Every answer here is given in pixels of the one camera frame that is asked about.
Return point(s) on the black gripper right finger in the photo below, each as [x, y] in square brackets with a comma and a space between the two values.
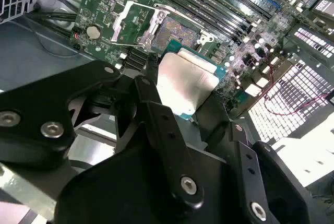
[244, 179]

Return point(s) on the silver CPU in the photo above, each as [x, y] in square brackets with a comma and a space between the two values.
[185, 83]

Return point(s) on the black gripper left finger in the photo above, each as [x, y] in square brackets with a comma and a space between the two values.
[31, 98]

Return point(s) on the metal socket cover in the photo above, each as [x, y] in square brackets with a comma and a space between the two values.
[120, 21]

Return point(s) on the thin metal locking lever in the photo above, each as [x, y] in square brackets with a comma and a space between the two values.
[167, 8]

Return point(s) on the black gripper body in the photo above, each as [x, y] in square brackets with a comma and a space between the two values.
[117, 195]

